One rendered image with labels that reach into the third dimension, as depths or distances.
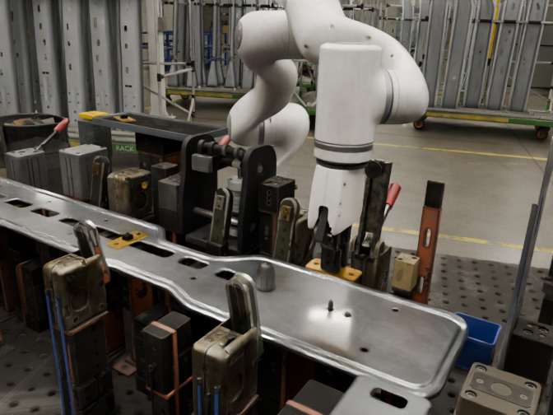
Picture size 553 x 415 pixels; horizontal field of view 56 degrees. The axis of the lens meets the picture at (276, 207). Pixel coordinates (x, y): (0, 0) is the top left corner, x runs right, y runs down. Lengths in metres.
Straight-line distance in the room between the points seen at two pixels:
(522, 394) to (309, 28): 0.57
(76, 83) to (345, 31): 4.94
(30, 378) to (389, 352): 0.80
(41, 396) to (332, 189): 0.77
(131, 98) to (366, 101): 4.77
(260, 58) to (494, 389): 0.78
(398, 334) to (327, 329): 0.11
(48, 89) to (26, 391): 4.79
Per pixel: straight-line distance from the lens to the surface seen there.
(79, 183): 1.38
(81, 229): 0.94
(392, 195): 1.00
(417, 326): 0.85
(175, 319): 0.85
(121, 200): 1.27
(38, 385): 1.25
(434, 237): 0.90
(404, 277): 0.90
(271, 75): 1.20
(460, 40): 7.80
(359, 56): 0.69
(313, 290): 0.91
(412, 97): 0.73
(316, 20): 0.83
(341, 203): 0.73
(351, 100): 0.70
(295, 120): 1.44
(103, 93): 5.54
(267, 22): 1.12
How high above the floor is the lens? 1.44
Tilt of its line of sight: 20 degrees down
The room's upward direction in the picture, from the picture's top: 2 degrees clockwise
